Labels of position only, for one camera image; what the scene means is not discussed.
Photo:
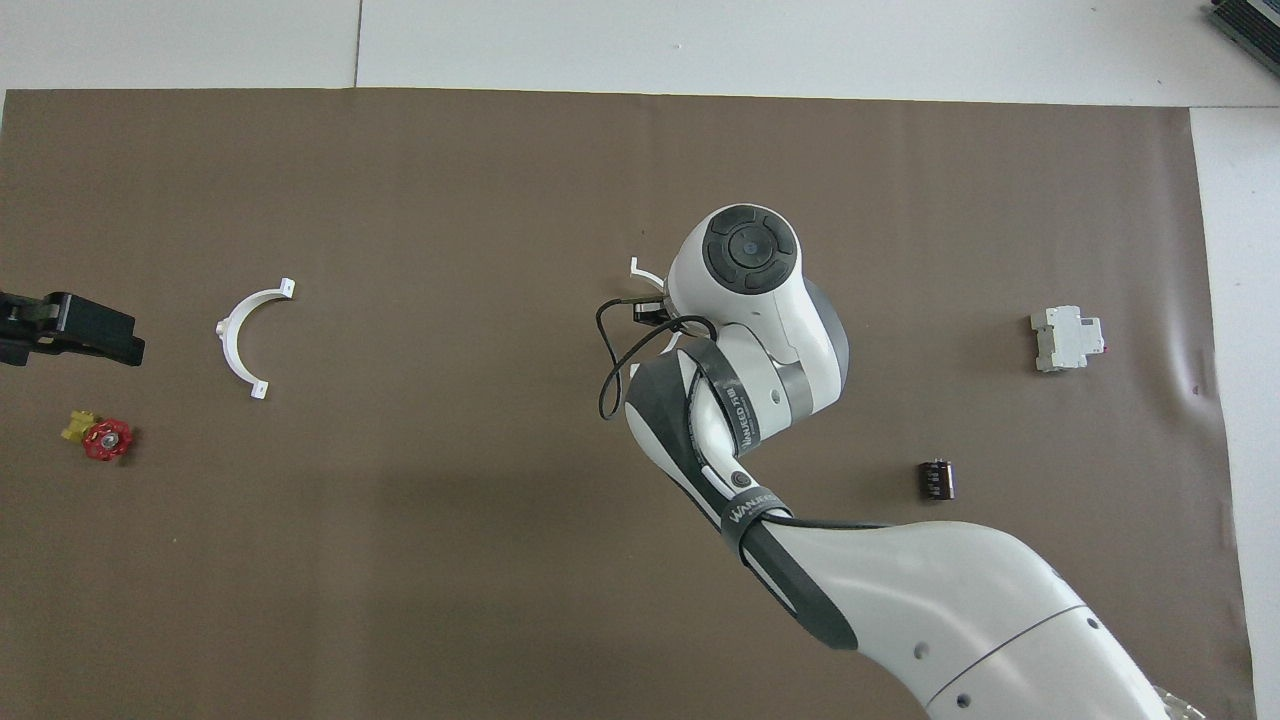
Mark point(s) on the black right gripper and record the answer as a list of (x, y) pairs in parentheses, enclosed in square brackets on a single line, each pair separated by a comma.
[(650, 310)]

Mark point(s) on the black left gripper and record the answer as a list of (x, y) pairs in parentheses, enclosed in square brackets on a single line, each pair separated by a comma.
[(25, 325)]

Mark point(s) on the brown paper mat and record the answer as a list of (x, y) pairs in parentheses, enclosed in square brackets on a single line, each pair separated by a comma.
[(400, 600)]

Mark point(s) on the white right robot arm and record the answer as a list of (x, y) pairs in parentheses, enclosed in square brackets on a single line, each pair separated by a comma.
[(950, 600)]

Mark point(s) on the white half pipe clamp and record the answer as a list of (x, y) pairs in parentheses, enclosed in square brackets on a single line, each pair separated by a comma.
[(232, 340), (645, 273)]

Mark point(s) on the white circuit breaker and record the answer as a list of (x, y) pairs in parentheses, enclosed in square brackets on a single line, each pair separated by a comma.
[(1065, 340)]

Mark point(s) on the grey ribbed device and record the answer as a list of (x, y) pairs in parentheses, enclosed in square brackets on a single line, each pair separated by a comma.
[(1250, 25)]

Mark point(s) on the black cylindrical capacitor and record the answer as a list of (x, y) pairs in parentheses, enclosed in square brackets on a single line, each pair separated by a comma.
[(938, 479)]

